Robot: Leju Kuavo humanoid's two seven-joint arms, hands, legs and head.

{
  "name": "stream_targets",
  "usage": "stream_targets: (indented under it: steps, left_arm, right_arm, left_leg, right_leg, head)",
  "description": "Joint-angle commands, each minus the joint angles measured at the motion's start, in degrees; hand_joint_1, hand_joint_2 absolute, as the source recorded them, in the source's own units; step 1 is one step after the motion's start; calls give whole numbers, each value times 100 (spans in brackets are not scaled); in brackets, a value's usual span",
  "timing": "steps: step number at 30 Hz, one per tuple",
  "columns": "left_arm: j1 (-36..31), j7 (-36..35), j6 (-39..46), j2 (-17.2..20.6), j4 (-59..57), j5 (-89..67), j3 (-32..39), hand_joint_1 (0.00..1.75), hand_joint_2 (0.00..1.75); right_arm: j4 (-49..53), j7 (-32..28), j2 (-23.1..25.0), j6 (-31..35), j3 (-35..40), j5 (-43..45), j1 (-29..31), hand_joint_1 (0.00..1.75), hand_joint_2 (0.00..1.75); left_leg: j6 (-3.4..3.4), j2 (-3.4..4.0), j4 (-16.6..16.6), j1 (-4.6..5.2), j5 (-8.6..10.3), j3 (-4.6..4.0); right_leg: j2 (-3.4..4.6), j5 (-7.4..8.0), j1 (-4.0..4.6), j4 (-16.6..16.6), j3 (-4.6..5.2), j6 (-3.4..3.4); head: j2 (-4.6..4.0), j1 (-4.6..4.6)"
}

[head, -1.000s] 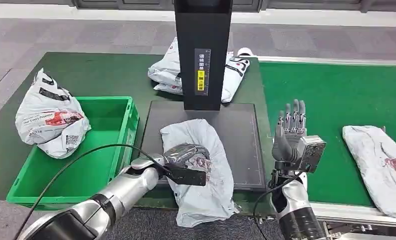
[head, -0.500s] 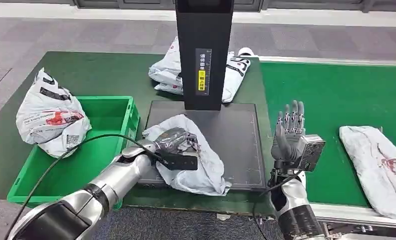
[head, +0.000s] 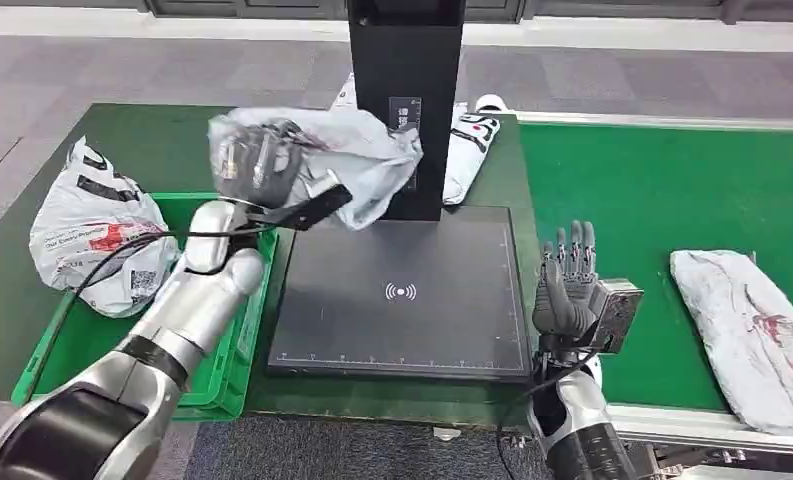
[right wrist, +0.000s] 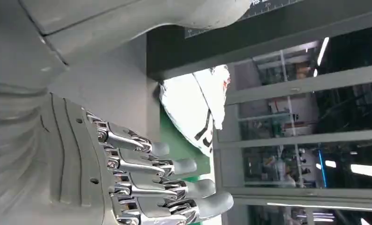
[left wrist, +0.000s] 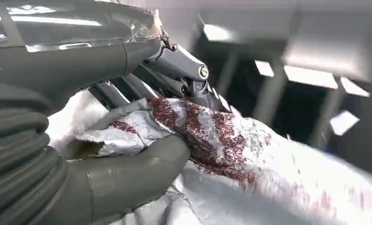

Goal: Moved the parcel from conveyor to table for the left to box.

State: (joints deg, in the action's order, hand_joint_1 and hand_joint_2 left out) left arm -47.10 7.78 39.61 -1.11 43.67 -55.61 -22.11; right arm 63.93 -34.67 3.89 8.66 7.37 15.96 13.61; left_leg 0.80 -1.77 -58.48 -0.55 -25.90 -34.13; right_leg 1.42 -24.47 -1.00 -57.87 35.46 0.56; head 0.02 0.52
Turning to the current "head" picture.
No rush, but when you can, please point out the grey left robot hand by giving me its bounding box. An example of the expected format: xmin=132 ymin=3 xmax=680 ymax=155
xmin=214 ymin=121 xmax=306 ymax=211

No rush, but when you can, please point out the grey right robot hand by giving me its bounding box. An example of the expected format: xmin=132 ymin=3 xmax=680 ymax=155
xmin=531 ymin=220 xmax=600 ymax=353

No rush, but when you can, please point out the grey poly parcel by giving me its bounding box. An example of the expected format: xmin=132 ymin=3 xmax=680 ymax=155
xmin=207 ymin=105 xmax=425 ymax=232

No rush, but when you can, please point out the white red-print poly parcel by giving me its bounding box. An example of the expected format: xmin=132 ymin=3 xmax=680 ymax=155
xmin=28 ymin=135 xmax=183 ymax=320

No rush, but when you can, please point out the green conveyor belt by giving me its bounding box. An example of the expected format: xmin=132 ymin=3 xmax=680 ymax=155
xmin=518 ymin=122 xmax=793 ymax=412

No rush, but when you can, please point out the black yellow warning label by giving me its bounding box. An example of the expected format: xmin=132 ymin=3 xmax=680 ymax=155
xmin=389 ymin=96 xmax=423 ymax=193

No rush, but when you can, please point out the white black-striped poly parcel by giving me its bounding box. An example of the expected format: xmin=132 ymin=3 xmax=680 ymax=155
xmin=441 ymin=93 xmax=510 ymax=206

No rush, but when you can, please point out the white faded-print poly parcel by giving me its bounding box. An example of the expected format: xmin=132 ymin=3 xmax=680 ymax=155
xmin=669 ymin=249 xmax=793 ymax=437

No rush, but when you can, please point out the black scanner column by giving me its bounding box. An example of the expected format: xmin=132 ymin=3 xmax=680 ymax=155
xmin=346 ymin=0 xmax=468 ymax=223

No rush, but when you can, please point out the green plastic crate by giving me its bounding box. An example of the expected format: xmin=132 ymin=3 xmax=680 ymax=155
xmin=10 ymin=192 xmax=280 ymax=423

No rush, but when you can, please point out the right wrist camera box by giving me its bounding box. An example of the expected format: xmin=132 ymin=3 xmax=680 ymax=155
xmin=588 ymin=277 xmax=644 ymax=355

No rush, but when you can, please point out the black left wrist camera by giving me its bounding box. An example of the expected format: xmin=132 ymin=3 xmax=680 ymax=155
xmin=262 ymin=183 xmax=355 ymax=232

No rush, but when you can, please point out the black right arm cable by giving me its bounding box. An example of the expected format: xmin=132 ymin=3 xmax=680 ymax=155
xmin=495 ymin=351 xmax=600 ymax=480

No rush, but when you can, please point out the black scanner base plate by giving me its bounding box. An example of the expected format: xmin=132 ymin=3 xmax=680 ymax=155
xmin=266 ymin=206 xmax=534 ymax=384

